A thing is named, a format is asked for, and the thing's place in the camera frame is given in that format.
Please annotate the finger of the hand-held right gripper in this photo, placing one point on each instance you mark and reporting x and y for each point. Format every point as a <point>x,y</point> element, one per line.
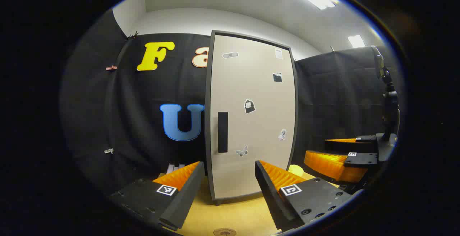
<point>341,146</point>
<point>361,159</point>

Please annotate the yellow sponge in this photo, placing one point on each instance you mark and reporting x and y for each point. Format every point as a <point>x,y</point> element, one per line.
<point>296,169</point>

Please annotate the black backdrop cloth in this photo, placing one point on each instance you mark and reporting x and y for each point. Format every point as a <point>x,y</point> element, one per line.
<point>136,95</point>

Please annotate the beige cabinet door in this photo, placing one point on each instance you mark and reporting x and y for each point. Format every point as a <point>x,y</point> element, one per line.
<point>244,85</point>

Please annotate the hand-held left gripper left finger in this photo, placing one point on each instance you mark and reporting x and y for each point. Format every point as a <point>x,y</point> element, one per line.
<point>187,196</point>

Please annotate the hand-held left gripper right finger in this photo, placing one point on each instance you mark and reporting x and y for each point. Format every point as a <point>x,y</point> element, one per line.
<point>269,196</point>

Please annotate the dark grey cabinet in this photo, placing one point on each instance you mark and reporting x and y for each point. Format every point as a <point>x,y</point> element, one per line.
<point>207,139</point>

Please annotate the round wooden coaster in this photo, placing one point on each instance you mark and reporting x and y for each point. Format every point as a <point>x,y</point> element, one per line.
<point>224,232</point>

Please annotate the white box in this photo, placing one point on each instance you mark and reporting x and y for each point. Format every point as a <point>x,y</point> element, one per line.
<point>171,168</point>

